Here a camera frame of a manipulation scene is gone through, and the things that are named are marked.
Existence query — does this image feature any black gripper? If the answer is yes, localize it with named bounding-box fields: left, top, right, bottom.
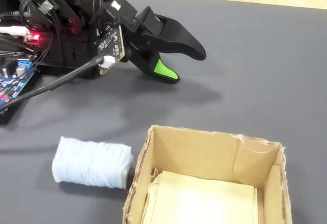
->
left=106, top=0, right=207, bottom=85

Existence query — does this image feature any block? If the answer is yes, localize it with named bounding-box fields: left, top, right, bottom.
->
left=52, top=136, right=134, bottom=190

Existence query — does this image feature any open cardboard box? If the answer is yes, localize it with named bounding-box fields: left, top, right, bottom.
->
left=122, top=124, right=293, bottom=224

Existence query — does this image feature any grey table mat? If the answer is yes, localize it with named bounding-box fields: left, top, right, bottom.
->
left=0, top=0, right=327, bottom=224

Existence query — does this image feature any small board with red led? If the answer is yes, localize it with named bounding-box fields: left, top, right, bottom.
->
left=24, top=31, right=43, bottom=43

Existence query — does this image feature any yellow paper sheet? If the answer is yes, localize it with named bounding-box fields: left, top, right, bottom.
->
left=142, top=170, right=259, bottom=224

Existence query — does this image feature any blue controller circuit board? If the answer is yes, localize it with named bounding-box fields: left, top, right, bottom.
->
left=0, top=59, right=36, bottom=114

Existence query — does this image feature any blue circuit board base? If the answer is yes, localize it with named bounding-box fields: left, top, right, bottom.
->
left=0, top=68, right=43, bottom=125

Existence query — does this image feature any black wrist camera circuit board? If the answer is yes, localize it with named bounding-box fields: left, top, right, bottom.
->
left=98, top=24, right=127, bottom=76

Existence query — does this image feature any thick black camera cable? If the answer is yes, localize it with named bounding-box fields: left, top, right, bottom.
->
left=0, top=56, right=105, bottom=111

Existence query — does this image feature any white usb cable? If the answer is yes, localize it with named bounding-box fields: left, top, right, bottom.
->
left=0, top=26, right=30, bottom=36

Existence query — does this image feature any black power plug cable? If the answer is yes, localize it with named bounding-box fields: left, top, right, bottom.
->
left=0, top=10, right=26, bottom=20

